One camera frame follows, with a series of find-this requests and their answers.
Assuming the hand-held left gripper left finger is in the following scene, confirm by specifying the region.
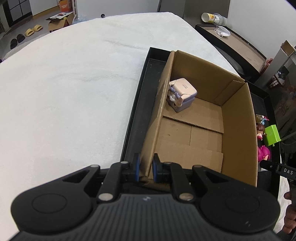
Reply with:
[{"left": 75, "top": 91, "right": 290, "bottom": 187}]
[{"left": 60, "top": 153, "right": 140, "bottom": 204}]

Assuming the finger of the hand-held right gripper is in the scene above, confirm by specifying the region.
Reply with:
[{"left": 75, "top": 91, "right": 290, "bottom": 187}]
[{"left": 259, "top": 160, "right": 281, "bottom": 173}]

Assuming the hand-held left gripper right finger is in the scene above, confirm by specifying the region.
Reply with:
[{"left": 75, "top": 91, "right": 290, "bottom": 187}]
[{"left": 152, "top": 153, "right": 232, "bottom": 202}]

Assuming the pink toy figure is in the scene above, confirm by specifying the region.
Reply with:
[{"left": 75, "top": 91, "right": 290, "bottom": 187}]
[{"left": 257, "top": 145, "right": 271, "bottom": 162}]

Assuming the green box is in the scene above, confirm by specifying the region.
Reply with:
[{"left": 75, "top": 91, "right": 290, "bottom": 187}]
[{"left": 264, "top": 125, "right": 282, "bottom": 147}]

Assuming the brown-haired doll figure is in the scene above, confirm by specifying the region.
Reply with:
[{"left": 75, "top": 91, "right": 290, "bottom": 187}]
[{"left": 256, "top": 124, "right": 266, "bottom": 141}]

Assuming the red figure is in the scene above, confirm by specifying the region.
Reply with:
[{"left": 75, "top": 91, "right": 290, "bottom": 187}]
[{"left": 255, "top": 114, "right": 270, "bottom": 125}]

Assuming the black tray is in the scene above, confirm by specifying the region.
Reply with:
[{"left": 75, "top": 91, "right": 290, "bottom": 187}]
[{"left": 120, "top": 47, "right": 281, "bottom": 200}]

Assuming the person's right hand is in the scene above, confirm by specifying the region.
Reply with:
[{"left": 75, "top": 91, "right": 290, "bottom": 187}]
[{"left": 284, "top": 191, "right": 296, "bottom": 232}]

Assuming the lavender toy figure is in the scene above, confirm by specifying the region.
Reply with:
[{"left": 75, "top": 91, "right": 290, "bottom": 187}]
[{"left": 167, "top": 78, "right": 198, "bottom": 113}]

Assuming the red white printed item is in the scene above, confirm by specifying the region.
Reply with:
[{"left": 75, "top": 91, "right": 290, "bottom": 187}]
[{"left": 267, "top": 75, "right": 283, "bottom": 90}]

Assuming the tall narrow cardboard box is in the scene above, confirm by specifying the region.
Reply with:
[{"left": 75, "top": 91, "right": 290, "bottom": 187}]
[{"left": 280, "top": 40, "right": 296, "bottom": 57}]

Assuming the black side table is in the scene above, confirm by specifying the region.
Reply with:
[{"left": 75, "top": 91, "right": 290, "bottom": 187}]
[{"left": 195, "top": 24, "right": 267, "bottom": 81}]

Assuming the white face mask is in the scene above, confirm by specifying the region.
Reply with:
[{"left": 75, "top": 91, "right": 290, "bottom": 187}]
[{"left": 214, "top": 25, "right": 231, "bottom": 38}]

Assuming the white paper cup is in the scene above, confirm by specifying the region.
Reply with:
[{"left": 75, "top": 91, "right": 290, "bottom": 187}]
[{"left": 201, "top": 12, "right": 228, "bottom": 26}]

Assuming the clear plastic bag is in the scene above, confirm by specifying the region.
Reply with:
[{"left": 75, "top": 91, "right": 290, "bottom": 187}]
[{"left": 73, "top": 11, "right": 84, "bottom": 25}]

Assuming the brown cardboard box with flaps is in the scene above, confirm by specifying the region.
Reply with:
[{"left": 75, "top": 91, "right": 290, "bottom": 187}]
[{"left": 46, "top": 11, "right": 75, "bottom": 33}]

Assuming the orange box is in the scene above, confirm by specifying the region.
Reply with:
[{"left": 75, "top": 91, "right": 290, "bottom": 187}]
[{"left": 58, "top": 0, "right": 73, "bottom": 12}]

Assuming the black grid cabinet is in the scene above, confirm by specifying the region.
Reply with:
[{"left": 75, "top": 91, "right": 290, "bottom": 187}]
[{"left": 4, "top": 0, "right": 31, "bottom": 26}]

